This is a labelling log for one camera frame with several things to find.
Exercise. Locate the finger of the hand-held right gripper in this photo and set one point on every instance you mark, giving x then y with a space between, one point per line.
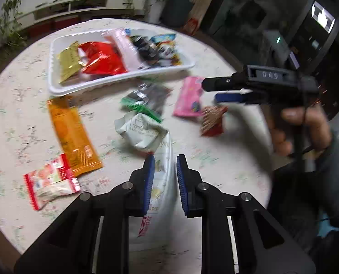
215 83
229 97

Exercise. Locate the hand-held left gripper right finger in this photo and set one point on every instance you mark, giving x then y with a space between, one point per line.
182 182

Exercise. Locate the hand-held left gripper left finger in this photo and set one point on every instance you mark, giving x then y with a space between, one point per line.
148 182

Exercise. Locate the long white snack packet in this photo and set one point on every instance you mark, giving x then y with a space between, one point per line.
162 188

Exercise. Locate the red brown snack packet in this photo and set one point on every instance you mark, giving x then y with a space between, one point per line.
212 122

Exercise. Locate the panda print snack packet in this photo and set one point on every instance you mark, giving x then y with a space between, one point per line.
168 51

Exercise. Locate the pinkish white snack packet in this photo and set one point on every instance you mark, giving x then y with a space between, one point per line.
126 50

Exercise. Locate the white plastic tray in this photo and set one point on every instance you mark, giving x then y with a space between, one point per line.
106 80

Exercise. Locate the gold snack packet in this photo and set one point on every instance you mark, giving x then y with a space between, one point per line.
68 62

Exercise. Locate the person's right forearm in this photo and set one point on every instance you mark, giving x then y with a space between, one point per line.
335 177

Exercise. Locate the person's right hand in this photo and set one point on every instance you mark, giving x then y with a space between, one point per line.
315 131

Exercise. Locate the pink snack packet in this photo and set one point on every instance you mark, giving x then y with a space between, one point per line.
188 100

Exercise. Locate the crumpled white snack packet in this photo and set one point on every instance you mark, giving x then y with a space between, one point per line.
141 132

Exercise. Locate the red paper bag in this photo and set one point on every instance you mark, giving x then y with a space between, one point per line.
191 26

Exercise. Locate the black green snack packet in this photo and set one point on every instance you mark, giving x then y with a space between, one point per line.
149 97

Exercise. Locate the large leaf plant dark pot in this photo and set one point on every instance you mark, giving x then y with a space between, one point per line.
178 10

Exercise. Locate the beige curtain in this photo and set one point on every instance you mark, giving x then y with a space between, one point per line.
206 0

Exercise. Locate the orange snack packet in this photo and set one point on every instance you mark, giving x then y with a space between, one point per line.
72 137

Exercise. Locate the plant in white pot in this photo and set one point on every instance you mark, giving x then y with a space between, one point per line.
158 2

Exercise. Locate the red white candy packet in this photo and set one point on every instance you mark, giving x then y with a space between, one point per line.
48 182

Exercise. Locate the light blue object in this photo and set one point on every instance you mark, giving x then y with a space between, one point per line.
326 228

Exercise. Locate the white television cabinet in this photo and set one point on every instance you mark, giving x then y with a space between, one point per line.
86 1

